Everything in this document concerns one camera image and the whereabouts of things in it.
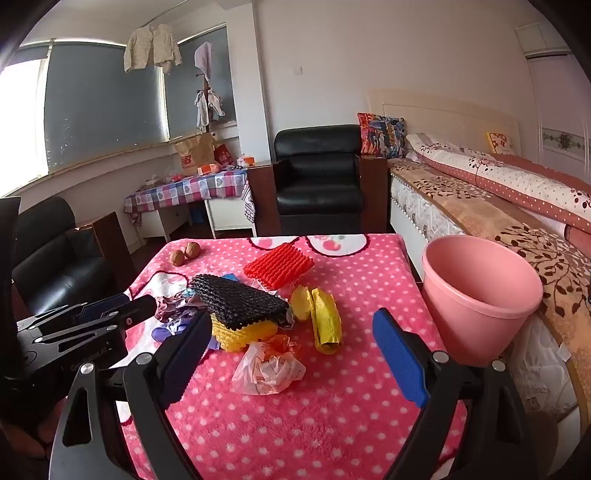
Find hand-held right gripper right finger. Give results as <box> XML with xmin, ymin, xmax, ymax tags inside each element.
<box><xmin>373</xmin><ymin>307</ymin><xmax>541</xmax><ymax>480</ymax></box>

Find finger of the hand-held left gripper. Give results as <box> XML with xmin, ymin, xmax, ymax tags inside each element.
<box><xmin>55</xmin><ymin>293</ymin><xmax>134</xmax><ymax>329</ymax></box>
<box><xmin>32</xmin><ymin>294</ymin><xmax>158</xmax><ymax>352</ymax></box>

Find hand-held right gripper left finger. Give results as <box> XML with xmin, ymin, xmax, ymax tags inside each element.
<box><xmin>48</xmin><ymin>310</ymin><xmax>214</xmax><ymax>480</ymax></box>

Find purple wrapper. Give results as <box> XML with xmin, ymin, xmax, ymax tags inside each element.
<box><xmin>154</xmin><ymin>288</ymin><xmax>218</xmax><ymax>344</ymax></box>

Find yellow foam fruit net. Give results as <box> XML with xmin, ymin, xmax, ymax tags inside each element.
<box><xmin>210</xmin><ymin>314</ymin><xmax>280</xmax><ymax>354</ymax></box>

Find gold foil wrapper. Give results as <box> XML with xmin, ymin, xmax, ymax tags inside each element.
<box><xmin>310</xmin><ymin>287</ymin><xmax>346</xmax><ymax>356</ymax></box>

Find clear orange plastic bag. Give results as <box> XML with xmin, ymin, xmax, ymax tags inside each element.
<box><xmin>231</xmin><ymin>335</ymin><xmax>308</xmax><ymax>396</ymax></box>

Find black foam fruit net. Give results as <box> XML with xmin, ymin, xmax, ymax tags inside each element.
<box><xmin>189</xmin><ymin>274</ymin><xmax>291</xmax><ymax>330</ymax></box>

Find pink plastic bin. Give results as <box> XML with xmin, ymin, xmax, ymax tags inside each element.
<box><xmin>421</xmin><ymin>235</ymin><xmax>544</xmax><ymax>367</ymax></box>

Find yellow wrapper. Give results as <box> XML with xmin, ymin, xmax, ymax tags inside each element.
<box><xmin>290</xmin><ymin>285</ymin><xmax>315</xmax><ymax>322</ymax></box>

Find black leather armchair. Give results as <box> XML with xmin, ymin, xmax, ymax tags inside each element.
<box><xmin>11</xmin><ymin>196</ymin><xmax>137</xmax><ymax>319</ymax></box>
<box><xmin>249</xmin><ymin>124</ymin><xmax>389</xmax><ymax>236</ymax></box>

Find pink polka-dot blanket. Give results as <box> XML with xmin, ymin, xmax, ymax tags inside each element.
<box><xmin>111</xmin><ymin>233</ymin><xmax>467</xmax><ymax>480</ymax></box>

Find white desk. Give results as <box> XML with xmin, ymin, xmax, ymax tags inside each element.
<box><xmin>134</xmin><ymin>198</ymin><xmax>257</xmax><ymax>241</ymax></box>

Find checkered tablecloth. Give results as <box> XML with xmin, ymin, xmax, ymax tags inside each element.
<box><xmin>124</xmin><ymin>168</ymin><xmax>257</xmax><ymax>227</ymax></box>

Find red foam fruit net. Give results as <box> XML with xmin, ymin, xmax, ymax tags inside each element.
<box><xmin>243</xmin><ymin>244</ymin><xmax>315</xmax><ymax>291</ymax></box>

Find white quilted mattress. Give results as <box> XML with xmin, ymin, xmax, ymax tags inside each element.
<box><xmin>389</xmin><ymin>178</ymin><xmax>583</xmax><ymax>416</ymax></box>

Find brown paper bag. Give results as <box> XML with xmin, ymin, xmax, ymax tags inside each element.
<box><xmin>173</xmin><ymin>134</ymin><xmax>217</xmax><ymax>175</ymax></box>

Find brown floral bedspread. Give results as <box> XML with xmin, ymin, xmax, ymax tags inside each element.
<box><xmin>388</xmin><ymin>157</ymin><xmax>591</xmax><ymax>370</ymax></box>

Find large grey window blind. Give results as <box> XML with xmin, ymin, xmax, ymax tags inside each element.
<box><xmin>44</xmin><ymin>41</ymin><xmax>167</xmax><ymax>174</ymax></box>

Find white floral rolled quilt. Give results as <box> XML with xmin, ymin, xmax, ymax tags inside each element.
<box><xmin>405</xmin><ymin>133</ymin><xmax>591</xmax><ymax>234</ymax></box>

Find white clothes on rack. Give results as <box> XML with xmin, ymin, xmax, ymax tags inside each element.
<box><xmin>194</xmin><ymin>90</ymin><xmax>226</xmax><ymax>127</ymax></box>

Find small grey window blind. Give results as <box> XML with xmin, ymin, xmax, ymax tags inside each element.
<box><xmin>165</xmin><ymin>25</ymin><xmax>237</xmax><ymax>139</ymax></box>

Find colourful printed pillow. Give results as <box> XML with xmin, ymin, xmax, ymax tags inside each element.
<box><xmin>356</xmin><ymin>112</ymin><xmax>408</xmax><ymax>159</ymax></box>

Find yellow printed pillow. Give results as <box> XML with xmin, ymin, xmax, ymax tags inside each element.
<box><xmin>485</xmin><ymin>131</ymin><xmax>517</xmax><ymax>155</ymax></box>

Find wooden coat rack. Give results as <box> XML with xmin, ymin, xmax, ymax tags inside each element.
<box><xmin>191</xmin><ymin>69</ymin><xmax>227</xmax><ymax>134</ymax></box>

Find cream bed headboard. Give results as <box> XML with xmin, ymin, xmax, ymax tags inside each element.
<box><xmin>367</xmin><ymin>88</ymin><xmax>522</xmax><ymax>155</ymax></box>

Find pink hanging cloth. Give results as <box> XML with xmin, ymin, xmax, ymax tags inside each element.
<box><xmin>194</xmin><ymin>41</ymin><xmax>213</xmax><ymax>79</ymax></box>

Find cream knitted cardigan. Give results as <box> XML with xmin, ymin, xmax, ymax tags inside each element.
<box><xmin>123</xmin><ymin>23</ymin><xmax>184</xmax><ymax>75</ymax></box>

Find white wardrobe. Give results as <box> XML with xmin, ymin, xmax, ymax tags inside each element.
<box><xmin>515</xmin><ymin>21</ymin><xmax>591</xmax><ymax>167</ymax></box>

